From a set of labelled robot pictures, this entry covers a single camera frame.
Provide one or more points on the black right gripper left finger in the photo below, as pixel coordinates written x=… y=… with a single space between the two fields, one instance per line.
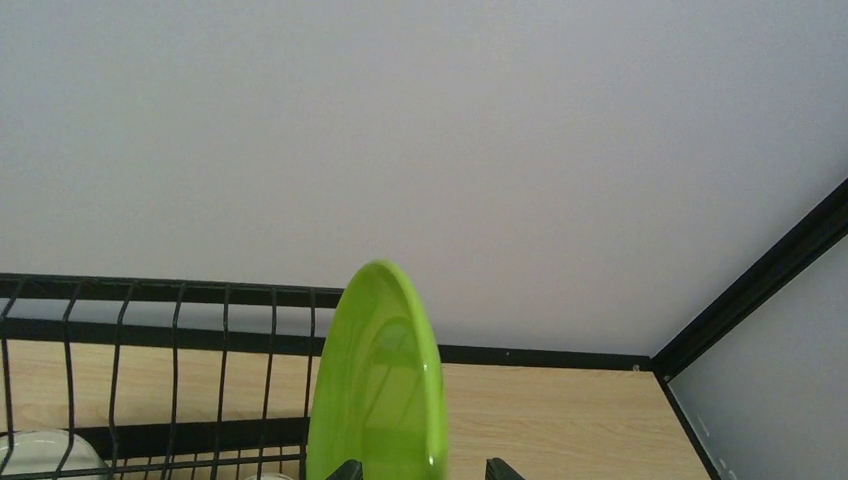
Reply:
x=349 y=470

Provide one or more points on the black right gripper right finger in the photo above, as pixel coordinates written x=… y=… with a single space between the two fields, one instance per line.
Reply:
x=498 y=469

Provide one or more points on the green plate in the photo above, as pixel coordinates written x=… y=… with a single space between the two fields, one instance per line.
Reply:
x=379 y=393

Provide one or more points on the black wire dish rack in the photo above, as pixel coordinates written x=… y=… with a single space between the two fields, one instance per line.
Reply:
x=44 y=385

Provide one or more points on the cream ceramic mug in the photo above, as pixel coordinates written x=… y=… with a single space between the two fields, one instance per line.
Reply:
x=42 y=451

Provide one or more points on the yellow handled mug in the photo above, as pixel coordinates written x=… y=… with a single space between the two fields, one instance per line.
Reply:
x=270 y=476

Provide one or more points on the black aluminium frame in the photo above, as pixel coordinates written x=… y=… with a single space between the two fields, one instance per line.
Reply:
x=161 y=450

